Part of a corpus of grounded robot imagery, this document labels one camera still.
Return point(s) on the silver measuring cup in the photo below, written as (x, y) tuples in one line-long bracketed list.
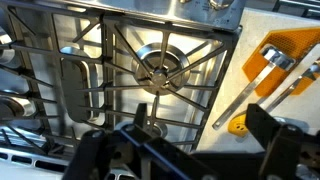
[(276, 58)]

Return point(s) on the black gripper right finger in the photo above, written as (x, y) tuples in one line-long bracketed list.
[(280, 146)]

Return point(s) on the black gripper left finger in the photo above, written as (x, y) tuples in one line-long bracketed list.
[(86, 153)]

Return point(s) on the stainless steel gas range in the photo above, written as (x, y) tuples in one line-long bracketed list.
[(186, 106)]

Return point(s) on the orange hexagonal trivet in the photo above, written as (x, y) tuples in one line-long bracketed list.
[(290, 41)]

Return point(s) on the silver range knob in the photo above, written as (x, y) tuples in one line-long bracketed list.
[(220, 2)]

